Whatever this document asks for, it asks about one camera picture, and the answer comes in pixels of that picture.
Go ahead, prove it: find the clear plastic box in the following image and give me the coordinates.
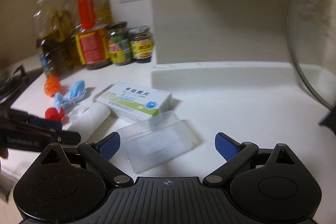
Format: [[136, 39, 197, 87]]
[[118, 111, 195, 174]]

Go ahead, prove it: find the red plastic bottle cap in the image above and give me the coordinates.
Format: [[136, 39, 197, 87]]
[[45, 107, 65, 122]]

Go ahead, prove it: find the black gas stove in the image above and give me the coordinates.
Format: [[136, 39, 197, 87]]
[[1, 65, 43, 108]]

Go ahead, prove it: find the crumpled blue face mask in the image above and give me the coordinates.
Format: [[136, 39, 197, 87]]
[[54, 80, 86, 110]]

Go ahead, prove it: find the orange mesh scrubber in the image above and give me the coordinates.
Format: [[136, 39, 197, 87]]
[[44, 75, 61, 97]]

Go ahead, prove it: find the white green medicine box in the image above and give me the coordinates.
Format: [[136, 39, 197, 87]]
[[94, 81, 171, 123]]

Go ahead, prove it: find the dark oil bottle blue label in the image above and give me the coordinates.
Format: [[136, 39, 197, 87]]
[[33, 0, 74, 79]]

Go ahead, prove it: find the green label sauce jar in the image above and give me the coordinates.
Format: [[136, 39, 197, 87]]
[[105, 22, 133, 65]]

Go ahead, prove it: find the yellow oil bottle behind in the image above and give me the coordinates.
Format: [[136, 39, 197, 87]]
[[61, 0, 81, 68]]

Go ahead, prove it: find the yellow label sauce jar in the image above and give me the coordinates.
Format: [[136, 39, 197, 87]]
[[129, 26, 154, 63]]

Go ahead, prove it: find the glass pot lid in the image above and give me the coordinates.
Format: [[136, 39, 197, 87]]
[[284, 0, 336, 127]]

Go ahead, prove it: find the oil bottle red handle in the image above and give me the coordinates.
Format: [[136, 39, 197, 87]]
[[75, 0, 110, 70]]

